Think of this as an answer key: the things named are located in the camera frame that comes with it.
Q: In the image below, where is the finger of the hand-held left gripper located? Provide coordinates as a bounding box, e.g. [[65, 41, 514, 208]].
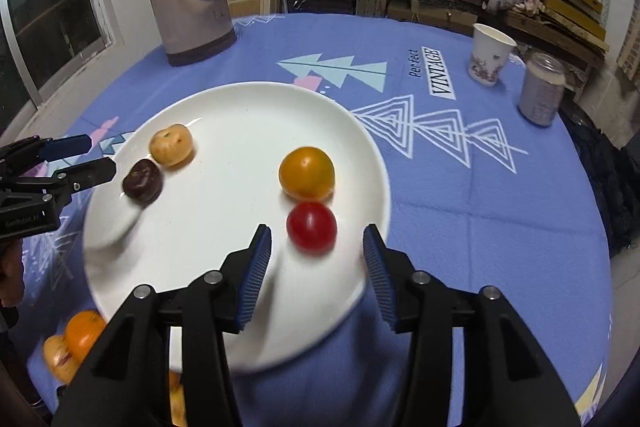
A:
[[0, 134, 94, 180], [0, 156, 117, 208]]

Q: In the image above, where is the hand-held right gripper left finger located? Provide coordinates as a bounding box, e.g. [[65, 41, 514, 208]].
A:
[[52, 223, 273, 427]]

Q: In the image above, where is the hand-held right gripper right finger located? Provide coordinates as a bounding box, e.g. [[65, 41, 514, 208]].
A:
[[362, 223, 583, 427]]

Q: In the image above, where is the dark water chestnut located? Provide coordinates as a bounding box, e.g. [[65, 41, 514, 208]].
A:
[[122, 158, 164, 205]]

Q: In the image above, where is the white round plate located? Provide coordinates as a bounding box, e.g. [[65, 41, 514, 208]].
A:
[[82, 81, 392, 375]]

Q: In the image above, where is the red cherry tomato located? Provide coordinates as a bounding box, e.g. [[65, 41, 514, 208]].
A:
[[286, 202, 338, 255]]

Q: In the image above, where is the tan round fruit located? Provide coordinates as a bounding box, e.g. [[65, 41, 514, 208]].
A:
[[42, 334, 81, 385], [149, 123, 195, 168]]

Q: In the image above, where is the blue printed tablecloth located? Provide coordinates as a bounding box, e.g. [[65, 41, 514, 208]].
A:
[[0, 13, 616, 427]]

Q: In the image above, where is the yellow cherry tomato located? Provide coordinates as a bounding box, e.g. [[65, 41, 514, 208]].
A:
[[278, 146, 336, 202]]

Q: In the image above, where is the large mandarin orange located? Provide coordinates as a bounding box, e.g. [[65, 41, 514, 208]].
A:
[[65, 310, 108, 365]]

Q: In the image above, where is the glass window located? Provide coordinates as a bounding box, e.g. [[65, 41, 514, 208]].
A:
[[0, 0, 121, 110]]

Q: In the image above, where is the small mandarin orange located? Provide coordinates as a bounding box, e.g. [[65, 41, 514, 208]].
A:
[[168, 369, 188, 427]]

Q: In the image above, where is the dark cloth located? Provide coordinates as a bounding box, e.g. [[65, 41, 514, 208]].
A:
[[560, 107, 640, 253]]

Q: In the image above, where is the pale drink can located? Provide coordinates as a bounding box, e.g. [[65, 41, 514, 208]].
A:
[[518, 52, 567, 128]]

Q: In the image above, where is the floral paper cup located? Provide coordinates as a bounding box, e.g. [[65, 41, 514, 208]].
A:
[[467, 23, 518, 86]]

